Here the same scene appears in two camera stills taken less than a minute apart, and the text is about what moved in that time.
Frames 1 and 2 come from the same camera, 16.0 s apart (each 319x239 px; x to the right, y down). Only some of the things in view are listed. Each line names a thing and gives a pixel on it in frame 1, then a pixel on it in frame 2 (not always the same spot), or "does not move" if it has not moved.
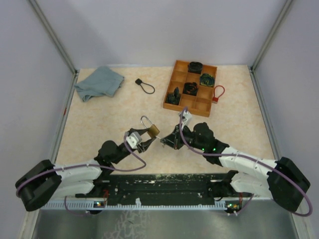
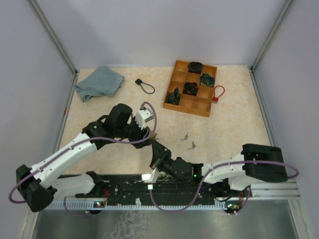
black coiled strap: [195, 67] does not move
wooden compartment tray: [191, 90] does not move
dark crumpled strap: [174, 98] does not move
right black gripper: [175, 139] to [159, 154]
